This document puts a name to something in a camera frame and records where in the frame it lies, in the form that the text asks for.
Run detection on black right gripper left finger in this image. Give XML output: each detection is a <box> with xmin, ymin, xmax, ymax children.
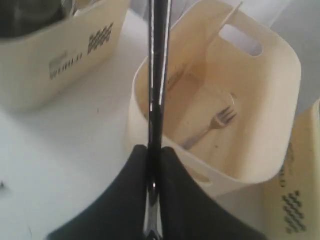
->
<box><xmin>46</xmin><ymin>145</ymin><xmax>147</xmax><ymax>240</ymax></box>

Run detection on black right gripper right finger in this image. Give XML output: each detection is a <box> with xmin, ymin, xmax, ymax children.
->
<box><xmin>159</xmin><ymin>147</ymin><xmax>266</xmax><ymax>240</ymax></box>

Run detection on cream bin square mark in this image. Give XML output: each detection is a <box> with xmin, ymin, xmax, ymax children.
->
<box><xmin>259</xmin><ymin>98</ymin><xmax>320</xmax><ymax>240</ymax></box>

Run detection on cream bin circle mark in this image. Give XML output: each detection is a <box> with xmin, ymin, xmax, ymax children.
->
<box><xmin>0</xmin><ymin>0</ymin><xmax>130</xmax><ymax>112</ymax></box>

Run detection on steel spoon grey handle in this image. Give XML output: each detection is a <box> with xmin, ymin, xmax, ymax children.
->
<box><xmin>144</xmin><ymin>0</ymin><xmax>172</xmax><ymax>240</ymax></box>

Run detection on steel mug with handle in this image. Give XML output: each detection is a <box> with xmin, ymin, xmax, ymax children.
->
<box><xmin>0</xmin><ymin>0</ymin><xmax>65</xmax><ymax>39</ymax></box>

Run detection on wooden chopstick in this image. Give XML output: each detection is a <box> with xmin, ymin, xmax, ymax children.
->
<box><xmin>217</xmin><ymin>0</ymin><xmax>244</xmax><ymax>33</ymax></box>

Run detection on cream bin triangle mark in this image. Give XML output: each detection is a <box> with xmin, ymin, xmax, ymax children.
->
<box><xmin>125</xmin><ymin>0</ymin><xmax>301</xmax><ymax>198</ymax></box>

